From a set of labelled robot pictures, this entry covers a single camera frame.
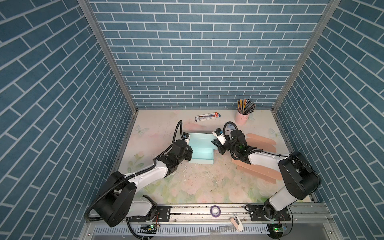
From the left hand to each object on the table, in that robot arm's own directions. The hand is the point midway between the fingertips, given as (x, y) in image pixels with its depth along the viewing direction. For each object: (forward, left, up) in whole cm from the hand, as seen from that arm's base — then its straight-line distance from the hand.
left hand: (191, 147), depth 88 cm
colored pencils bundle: (+31, -39, +3) cm, 50 cm away
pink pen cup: (+25, -36, -3) cm, 44 cm away
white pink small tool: (-37, -22, -7) cm, 44 cm away
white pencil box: (+32, -12, -8) cm, 35 cm away
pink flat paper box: (-13, -43, -8) cm, 45 cm away
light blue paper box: (0, -7, -2) cm, 8 cm away
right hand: (+4, -13, +2) cm, 14 cm away
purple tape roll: (-32, -11, -9) cm, 35 cm away
